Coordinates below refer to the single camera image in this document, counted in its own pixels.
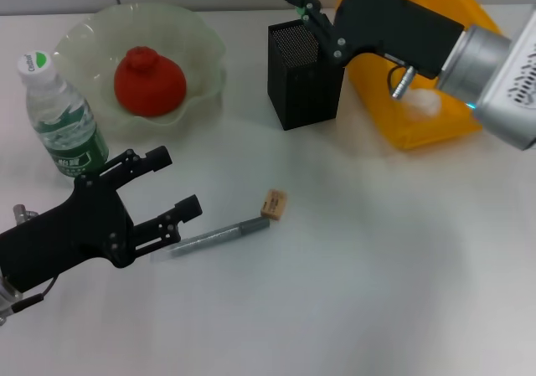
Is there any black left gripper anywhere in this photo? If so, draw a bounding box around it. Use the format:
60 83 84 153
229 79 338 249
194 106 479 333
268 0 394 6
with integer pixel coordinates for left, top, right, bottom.
0 145 204 294

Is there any pale green glass fruit plate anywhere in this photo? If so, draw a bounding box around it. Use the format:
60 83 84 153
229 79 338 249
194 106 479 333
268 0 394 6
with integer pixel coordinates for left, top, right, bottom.
52 2 227 145

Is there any white paper ball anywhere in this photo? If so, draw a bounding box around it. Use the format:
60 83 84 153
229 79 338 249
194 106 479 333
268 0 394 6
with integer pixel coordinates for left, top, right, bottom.
402 87 443 121

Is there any thin left gripper cable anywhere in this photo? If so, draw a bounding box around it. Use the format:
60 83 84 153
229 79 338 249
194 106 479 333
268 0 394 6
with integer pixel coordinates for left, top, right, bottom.
10 275 59 315

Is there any beige eraser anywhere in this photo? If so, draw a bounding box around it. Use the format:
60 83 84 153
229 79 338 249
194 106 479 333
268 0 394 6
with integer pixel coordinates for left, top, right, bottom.
260 188 289 221

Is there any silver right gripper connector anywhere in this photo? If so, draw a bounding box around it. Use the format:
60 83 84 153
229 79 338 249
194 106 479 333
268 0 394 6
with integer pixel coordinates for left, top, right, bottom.
391 66 418 100

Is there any thin gripper cable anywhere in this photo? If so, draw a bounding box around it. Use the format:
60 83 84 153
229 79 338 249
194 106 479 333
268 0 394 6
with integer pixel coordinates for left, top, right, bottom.
10 275 59 315
387 53 408 96

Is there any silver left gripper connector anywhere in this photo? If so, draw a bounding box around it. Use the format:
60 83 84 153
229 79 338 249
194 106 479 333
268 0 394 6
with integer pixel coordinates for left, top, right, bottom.
12 203 39 223

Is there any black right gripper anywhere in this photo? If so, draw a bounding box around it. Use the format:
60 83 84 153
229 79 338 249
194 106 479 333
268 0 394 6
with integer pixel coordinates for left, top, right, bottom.
282 0 466 80

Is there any thin right gripper cable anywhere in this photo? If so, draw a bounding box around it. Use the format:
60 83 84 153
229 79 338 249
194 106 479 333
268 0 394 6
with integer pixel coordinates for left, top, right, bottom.
387 53 408 96

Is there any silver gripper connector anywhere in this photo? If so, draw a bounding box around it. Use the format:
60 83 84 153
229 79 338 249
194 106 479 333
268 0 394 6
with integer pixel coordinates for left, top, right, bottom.
391 66 418 100
12 203 39 223

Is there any yellow plastic bin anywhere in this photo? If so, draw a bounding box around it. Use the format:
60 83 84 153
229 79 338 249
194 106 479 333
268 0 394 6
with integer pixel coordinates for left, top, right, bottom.
333 0 503 151

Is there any black mesh pen holder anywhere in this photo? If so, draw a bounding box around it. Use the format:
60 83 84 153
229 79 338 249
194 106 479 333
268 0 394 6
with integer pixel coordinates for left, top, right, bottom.
266 20 347 132

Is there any clear green-label water bottle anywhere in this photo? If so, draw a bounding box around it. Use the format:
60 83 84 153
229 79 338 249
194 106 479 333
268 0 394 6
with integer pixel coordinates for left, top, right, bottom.
16 50 111 180

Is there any grey glitter pen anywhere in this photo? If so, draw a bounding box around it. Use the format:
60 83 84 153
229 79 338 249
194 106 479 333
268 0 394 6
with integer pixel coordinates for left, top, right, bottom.
150 218 271 264

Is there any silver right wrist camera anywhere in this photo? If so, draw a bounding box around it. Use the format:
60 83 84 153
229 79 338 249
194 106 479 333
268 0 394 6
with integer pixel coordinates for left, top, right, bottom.
472 9 536 152

